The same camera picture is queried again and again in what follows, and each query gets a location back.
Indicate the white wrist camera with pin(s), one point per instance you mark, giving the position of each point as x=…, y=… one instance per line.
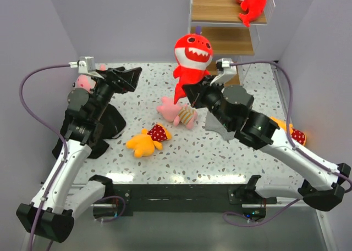
x=85, y=66
x=226, y=70

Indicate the white wire wooden shelf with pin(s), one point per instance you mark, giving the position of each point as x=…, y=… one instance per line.
x=221, y=25

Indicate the pink plush striped centre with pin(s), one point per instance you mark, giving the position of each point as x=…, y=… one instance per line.
x=177, y=113

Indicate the black cloth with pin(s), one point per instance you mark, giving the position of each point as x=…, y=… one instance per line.
x=113, y=124

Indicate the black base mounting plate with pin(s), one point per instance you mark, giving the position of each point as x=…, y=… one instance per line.
x=186, y=198

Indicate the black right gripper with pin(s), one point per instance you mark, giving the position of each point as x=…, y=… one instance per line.
x=196, y=92

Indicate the grey cloth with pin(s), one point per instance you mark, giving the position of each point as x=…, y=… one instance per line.
x=212, y=124

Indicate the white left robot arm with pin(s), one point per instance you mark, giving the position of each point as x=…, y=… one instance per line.
x=52, y=212

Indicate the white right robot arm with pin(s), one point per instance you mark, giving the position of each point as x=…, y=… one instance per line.
x=321, y=187

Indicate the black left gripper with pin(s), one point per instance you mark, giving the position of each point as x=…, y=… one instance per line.
x=120, y=79

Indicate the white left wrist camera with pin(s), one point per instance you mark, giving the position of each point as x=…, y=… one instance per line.
x=85, y=66

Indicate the pink plush far left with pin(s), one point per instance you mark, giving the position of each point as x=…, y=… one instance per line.
x=85, y=82

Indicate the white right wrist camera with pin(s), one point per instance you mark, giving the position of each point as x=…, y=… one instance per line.
x=226, y=70

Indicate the yellow plush polka dot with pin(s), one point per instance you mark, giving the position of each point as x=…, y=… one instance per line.
x=295, y=134
x=145, y=143

